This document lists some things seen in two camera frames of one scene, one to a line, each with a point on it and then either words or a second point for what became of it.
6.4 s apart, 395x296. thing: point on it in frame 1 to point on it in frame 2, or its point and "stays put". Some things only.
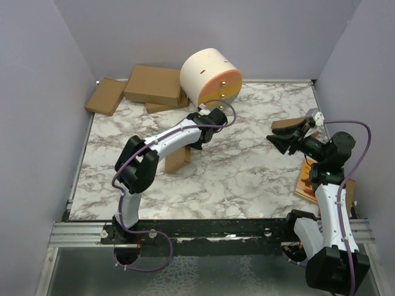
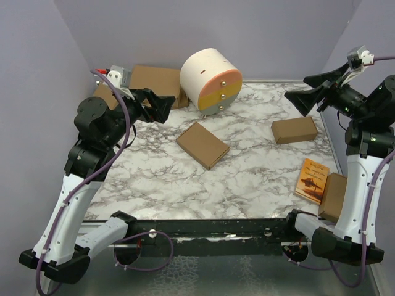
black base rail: (200, 237) stays put
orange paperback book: (304, 186) stays put
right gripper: (284, 142) to (306, 100)
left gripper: (196, 145) to (160, 105)
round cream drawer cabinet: (206, 76) stays put
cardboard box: (106, 97) stays put
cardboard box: (178, 160) to (203, 145)
